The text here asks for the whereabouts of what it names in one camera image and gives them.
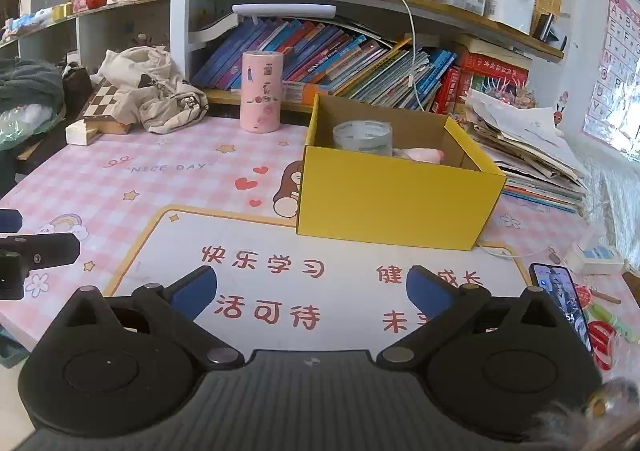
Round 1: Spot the yellow cardboard box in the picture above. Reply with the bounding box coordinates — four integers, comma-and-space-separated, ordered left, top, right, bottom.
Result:
296, 94, 508, 252

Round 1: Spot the wooden chess board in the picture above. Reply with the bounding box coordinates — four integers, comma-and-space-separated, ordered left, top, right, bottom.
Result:
82, 78, 133, 134

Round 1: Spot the white lamp bar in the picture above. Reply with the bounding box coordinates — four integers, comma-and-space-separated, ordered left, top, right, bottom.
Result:
232, 4, 337, 21

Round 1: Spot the dark brown bag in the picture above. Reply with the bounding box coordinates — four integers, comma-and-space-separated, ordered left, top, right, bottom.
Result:
60, 62, 96, 107

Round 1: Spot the grey folded cloth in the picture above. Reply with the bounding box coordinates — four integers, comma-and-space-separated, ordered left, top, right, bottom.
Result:
0, 58, 66, 119

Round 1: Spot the black smartphone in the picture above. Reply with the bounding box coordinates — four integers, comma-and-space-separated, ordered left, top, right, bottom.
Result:
529, 262, 593, 354

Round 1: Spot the orange white box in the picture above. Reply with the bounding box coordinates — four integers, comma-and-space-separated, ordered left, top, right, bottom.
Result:
282, 81, 326, 100

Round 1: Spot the white side shelf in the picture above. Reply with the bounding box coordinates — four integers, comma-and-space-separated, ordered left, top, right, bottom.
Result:
0, 0, 173, 63

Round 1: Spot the white charging cable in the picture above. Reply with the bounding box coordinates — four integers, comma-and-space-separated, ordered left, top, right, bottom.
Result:
359, 0, 432, 110

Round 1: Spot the white blue small device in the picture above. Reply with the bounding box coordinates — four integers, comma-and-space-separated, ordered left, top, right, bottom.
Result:
564, 242, 627, 276

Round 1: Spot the thin white cable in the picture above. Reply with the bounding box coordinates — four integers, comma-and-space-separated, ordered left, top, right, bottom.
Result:
477, 241, 571, 263

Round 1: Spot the pink checked desk mat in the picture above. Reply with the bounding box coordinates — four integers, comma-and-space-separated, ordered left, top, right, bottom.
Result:
0, 115, 640, 372

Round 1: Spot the clear plastic wrap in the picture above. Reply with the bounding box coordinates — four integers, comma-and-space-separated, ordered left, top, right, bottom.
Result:
0, 104, 66, 152

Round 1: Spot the red round lollipop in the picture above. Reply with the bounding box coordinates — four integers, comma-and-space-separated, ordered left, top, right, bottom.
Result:
587, 318, 622, 372

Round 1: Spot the stack of loose papers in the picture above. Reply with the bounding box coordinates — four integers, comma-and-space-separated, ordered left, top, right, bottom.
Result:
465, 88, 591, 214

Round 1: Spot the alphabet wall poster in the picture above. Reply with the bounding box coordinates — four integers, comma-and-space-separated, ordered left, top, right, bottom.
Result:
581, 0, 640, 147

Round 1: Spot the small white box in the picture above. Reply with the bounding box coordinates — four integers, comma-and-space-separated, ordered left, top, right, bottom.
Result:
65, 120, 101, 147

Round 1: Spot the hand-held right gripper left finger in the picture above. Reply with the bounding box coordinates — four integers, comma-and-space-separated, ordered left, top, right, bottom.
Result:
66, 265, 247, 373

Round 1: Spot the pink plush toy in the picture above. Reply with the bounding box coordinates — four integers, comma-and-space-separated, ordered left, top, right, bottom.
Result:
392, 147, 446, 166

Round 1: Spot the red upright book set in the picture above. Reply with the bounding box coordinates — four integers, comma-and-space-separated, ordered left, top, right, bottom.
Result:
432, 66, 473, 114

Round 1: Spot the pink cylindrical container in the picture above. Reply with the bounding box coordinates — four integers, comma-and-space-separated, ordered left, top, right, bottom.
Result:
240, 51, 285, 133

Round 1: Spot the beige cloth bag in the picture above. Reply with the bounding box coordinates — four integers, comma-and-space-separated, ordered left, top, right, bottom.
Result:
95, 45, 210, 134

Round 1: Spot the grey fluffy trim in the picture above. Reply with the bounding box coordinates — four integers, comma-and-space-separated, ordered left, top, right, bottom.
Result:
530, 376, 640, 451

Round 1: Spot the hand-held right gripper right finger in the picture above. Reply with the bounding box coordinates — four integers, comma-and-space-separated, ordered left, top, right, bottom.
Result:
376, 265, 567, 374

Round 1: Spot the red thick book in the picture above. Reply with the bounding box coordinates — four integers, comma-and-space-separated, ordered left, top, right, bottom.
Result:
457, 55, 530, 87

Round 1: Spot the white storage container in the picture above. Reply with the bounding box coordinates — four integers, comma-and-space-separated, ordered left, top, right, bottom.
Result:
485, 0, 536, 34

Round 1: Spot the clear tape roll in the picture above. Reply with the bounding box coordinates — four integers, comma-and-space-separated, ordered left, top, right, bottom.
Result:
332, 120, 394, 158

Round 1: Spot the black folding stand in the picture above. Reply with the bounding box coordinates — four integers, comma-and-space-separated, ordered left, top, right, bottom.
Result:
532, 12, 568, 52

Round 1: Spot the thick pale-paged book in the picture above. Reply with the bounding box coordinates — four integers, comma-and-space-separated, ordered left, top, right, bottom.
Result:
455, 34, 533, 69

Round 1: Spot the white wooden bookshelf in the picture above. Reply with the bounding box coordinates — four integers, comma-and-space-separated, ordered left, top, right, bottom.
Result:
170, 0, 576, 113

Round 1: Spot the row of blue pink books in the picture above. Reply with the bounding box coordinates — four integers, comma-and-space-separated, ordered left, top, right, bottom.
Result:
192, 18, 458, 109

